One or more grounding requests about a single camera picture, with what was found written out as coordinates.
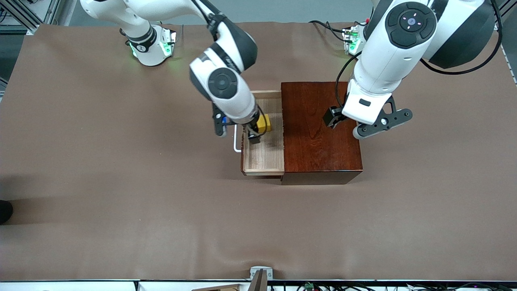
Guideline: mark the brown table cover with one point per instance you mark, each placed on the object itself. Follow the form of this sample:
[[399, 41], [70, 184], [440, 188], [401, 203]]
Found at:
[[161, 226]]

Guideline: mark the dark wooden cabinet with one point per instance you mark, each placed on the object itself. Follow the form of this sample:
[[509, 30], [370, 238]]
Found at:
[[315, 153]]

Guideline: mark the aluminium frame profile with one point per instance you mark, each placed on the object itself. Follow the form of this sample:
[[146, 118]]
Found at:
[[509, 5], [50, 10]]

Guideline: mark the black round object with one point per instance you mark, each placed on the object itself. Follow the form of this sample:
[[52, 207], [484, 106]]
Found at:
[[4, 212]]

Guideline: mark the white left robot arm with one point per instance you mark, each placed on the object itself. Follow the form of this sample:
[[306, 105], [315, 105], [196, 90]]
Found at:
[[383, 64]]

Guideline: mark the yellow block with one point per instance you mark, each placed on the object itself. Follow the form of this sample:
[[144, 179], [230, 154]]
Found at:
[[265, 123]]

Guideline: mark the grey metal clamp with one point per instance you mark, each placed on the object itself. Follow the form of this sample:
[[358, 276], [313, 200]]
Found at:
[[260, 273]]

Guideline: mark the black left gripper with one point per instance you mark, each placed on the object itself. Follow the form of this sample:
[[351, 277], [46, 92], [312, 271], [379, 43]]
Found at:
[[333, 117]]

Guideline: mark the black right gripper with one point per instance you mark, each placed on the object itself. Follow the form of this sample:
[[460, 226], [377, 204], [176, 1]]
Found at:
[[253, 131]]

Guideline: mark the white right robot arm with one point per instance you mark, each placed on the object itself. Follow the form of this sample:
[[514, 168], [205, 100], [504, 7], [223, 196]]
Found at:
[[238, 105]]

